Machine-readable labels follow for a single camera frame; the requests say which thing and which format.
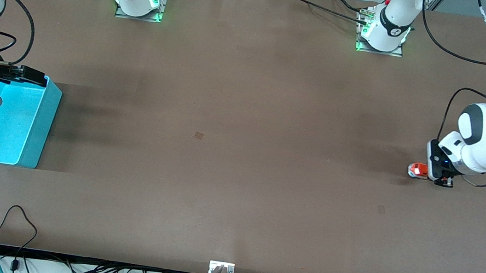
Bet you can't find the black cable on table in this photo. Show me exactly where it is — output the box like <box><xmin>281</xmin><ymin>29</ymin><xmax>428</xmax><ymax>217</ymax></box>
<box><xmin>265</xmin><ymin>0</ymin><xmax>374</xmax><ymax>25</ymax></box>

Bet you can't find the orange toy bus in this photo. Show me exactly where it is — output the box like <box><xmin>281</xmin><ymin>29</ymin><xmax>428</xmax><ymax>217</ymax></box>
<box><xmin>407</xmin><ymin>161</ymin><xmax>431</xmax><ymax>180</ymax></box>

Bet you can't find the blue plastic box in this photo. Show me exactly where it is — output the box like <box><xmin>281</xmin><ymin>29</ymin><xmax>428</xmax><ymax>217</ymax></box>
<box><xmin>0</xmin><ymin>70</ymin><xmax>65</xmax><ymax>172</ymax></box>

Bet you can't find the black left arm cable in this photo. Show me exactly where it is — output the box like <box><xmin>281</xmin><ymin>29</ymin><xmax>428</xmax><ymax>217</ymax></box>
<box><xmin>398</xmin><ymin>0</ymin><xmax>486</xmax><ymax>190</ymax></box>

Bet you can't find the black looped cable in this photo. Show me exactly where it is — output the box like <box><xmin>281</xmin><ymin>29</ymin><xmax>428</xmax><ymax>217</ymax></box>
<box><xmin>0</xmin><ymin>203</ymin><xmax>41</xmax><ymax>273</ymax></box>

